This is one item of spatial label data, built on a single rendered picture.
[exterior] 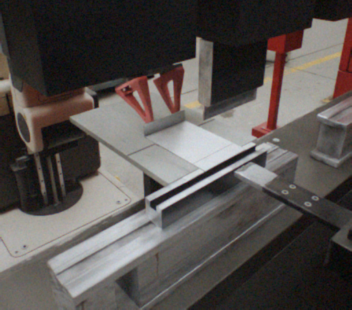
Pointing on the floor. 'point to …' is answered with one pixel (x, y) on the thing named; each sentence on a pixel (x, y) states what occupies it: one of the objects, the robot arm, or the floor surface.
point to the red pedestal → (279, 45)
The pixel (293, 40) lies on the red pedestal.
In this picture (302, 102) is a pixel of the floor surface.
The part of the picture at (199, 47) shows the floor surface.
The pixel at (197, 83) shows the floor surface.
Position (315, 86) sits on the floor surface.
